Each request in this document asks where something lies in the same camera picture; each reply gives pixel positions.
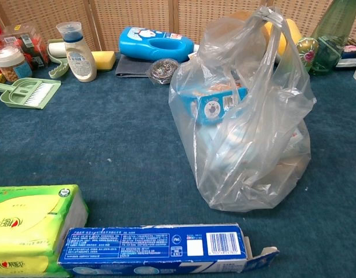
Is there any transparent plastic shopping bag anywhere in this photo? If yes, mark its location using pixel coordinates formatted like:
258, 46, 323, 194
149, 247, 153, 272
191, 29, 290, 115
168, 5, 317, 214

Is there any green hand brush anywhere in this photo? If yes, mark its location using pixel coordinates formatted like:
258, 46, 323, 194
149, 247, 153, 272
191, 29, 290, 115
9, 81, 54, 107

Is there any blue snack box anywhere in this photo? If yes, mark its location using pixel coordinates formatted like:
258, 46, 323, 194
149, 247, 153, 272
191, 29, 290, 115
177, 83, 250, 127

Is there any blue carpet table cover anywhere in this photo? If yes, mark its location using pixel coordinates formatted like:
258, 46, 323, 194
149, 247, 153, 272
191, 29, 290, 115
0, 52, 356, 278

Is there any grey cloth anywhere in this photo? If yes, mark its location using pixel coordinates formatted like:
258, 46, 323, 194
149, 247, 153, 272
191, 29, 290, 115
115, 54, 155, 79

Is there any blue detergent bottle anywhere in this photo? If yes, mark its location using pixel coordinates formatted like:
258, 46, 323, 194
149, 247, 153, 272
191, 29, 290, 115
118, 26, 201, 63

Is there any small yellow sponge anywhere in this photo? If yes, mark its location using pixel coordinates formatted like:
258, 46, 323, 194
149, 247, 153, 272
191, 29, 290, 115
92, 50, 117, 72

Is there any blue toothpaste box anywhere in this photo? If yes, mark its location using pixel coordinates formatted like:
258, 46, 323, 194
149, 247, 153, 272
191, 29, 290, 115
56, 222, 280, 276

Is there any wicker folding screen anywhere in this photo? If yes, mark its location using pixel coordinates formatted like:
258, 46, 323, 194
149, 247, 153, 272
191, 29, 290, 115
0, 0, 356, 54

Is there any green lint roller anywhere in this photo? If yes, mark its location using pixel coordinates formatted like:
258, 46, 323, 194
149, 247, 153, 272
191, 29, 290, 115
46, 39, 70, 80

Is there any brown sponge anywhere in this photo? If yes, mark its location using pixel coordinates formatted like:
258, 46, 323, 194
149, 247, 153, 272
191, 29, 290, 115
228, 10, 256, 23

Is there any large yellow sponge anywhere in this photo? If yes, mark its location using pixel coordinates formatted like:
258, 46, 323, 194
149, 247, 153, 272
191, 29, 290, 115
263, 19, 303, 58

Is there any green floral egg ornament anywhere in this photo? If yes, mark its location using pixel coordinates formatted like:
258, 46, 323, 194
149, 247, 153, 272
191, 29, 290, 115
296, 36, 320, 72

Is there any clear plastic box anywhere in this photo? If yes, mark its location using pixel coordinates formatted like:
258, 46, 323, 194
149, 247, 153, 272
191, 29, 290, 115
0, 23, 50, 70

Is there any green dustpan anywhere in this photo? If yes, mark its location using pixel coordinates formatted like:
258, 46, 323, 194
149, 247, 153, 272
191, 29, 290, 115
0, 78, 62, 110

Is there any green tissue pack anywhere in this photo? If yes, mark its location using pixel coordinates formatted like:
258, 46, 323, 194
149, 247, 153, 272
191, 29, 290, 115
0, 184, 89, 278

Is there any white lid snack jar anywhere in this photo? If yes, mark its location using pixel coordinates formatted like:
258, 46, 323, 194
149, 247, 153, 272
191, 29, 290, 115
0, 46, 33, 83

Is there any green spray bottle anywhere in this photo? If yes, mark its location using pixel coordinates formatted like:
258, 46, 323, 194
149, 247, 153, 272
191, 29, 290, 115
310, 0, 356, 73

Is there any dark box with pink print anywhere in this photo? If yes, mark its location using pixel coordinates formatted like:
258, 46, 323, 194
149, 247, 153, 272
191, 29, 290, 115
336, 39, 356, 70

